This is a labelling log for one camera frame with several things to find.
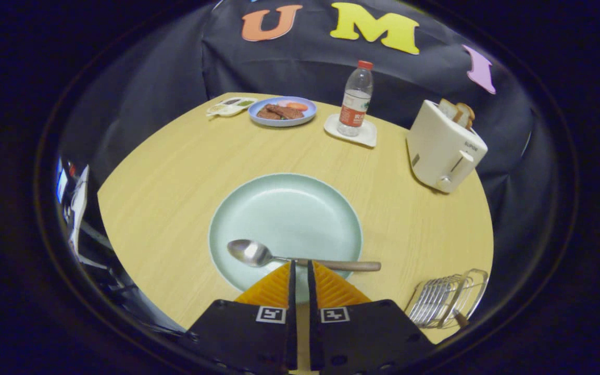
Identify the pale green plate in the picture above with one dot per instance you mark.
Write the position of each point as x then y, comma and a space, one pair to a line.
289, 219

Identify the toast slice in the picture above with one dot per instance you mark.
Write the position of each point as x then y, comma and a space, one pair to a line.
465, 115
448, 110

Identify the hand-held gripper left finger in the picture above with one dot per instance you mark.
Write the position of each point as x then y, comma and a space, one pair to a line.
292, 312

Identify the blue plate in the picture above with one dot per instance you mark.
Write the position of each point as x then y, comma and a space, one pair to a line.
282, 122

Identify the white and grey equipment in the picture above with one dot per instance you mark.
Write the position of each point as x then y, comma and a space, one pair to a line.
78, 208

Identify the white toaster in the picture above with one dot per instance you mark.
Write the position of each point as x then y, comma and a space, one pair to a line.
435, 146

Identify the white divided sauce tray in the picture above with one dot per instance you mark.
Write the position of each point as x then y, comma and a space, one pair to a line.
229, 107

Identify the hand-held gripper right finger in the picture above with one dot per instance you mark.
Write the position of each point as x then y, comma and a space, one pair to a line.
312, 312

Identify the white square coaster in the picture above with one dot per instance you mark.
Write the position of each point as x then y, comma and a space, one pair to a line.
367, 138

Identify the clear water bottle red cap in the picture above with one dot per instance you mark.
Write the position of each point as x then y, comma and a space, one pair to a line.
354, 104

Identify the brown meat slices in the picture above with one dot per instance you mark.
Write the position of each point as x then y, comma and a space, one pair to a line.
279, 112

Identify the orange food slice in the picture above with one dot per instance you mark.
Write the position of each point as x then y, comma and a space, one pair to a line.
297, 105

